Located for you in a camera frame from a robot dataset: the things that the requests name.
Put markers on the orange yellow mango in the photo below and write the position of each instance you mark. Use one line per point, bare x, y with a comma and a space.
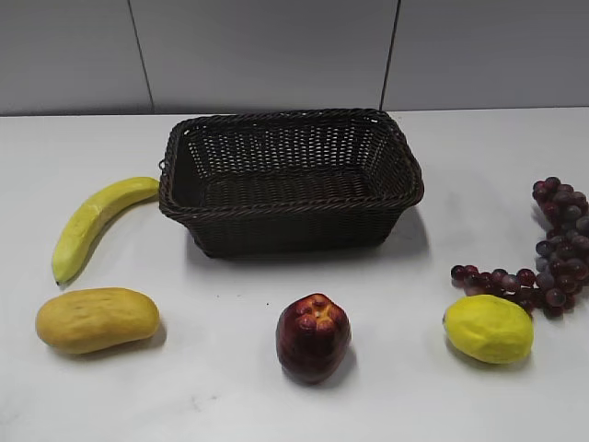
85, 321

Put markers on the purple grape bunch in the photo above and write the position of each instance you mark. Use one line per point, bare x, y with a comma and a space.
561, 272

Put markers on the dark brown wicker basket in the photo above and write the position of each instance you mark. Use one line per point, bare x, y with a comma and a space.
288, 181

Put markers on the red apple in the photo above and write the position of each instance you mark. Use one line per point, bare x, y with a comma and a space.
312, 337

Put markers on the yellow lemon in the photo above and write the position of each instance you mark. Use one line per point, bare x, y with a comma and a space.
489, 329

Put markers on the yellow banana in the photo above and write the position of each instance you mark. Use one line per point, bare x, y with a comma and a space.
87, 222

